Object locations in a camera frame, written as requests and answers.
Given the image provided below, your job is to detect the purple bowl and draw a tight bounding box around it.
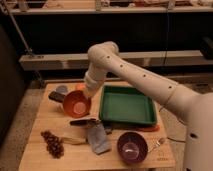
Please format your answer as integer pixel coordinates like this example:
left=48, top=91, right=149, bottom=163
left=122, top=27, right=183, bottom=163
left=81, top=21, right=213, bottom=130
left=117, top=132, right=148, bottom=164

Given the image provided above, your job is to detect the blue-grey cloth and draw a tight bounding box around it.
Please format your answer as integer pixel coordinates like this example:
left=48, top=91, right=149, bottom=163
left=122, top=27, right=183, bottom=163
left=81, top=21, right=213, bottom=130
left=86, top=123, right=111, bottom=155

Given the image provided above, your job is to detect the banana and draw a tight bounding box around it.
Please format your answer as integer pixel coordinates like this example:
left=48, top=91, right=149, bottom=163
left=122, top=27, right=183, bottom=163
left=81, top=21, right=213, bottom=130
left=61, top=137, right=87, bottom=145

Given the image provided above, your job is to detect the grey round lid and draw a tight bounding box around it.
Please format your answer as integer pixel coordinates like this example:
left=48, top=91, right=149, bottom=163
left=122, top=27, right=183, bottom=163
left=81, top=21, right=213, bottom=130
left=56, top=85, right=68, bottom=94

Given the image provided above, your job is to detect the black-handled knife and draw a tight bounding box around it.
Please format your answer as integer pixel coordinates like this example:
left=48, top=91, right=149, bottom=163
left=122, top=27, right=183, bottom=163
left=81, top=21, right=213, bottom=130
left=70, top=118, right=99, bottom=126

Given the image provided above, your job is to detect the bunch of dark grapes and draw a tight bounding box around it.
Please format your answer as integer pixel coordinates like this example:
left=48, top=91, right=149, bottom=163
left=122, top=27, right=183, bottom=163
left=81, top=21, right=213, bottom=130
left=41, top=131, right=64, bottom=158

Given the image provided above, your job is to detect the orange carrot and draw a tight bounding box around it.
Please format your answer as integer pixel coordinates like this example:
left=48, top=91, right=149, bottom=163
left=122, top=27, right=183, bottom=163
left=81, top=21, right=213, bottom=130
left=138, top=124, right=160, bottom=132

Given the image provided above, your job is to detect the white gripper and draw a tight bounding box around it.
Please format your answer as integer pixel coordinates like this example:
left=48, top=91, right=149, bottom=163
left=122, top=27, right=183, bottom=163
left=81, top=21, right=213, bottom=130
left=83, top=76, right=103, bottom=99

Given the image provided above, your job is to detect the green tray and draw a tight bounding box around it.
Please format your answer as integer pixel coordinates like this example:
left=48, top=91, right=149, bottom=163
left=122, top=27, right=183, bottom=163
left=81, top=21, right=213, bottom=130
left=99, top=85, right=157, bottom=125

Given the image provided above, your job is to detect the orange bowl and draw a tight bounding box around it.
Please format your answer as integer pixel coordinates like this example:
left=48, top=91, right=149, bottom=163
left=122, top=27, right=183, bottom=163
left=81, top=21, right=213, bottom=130
left=62, top=90, right=91, bottom=118

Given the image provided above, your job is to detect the black rectangular block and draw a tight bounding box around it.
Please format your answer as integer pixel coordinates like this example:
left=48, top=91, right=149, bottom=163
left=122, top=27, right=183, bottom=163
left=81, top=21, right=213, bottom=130
left=48, top=91, right=65, bottom=103

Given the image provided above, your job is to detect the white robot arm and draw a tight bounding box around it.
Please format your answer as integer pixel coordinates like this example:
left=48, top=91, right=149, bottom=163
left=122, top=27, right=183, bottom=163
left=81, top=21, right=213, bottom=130
left=83, top=42, right=213, bottom=171

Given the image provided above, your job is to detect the metal fork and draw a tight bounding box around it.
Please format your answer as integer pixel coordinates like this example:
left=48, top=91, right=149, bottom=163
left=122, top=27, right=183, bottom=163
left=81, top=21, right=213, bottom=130
left=148, top=138, right=166, bottom=153

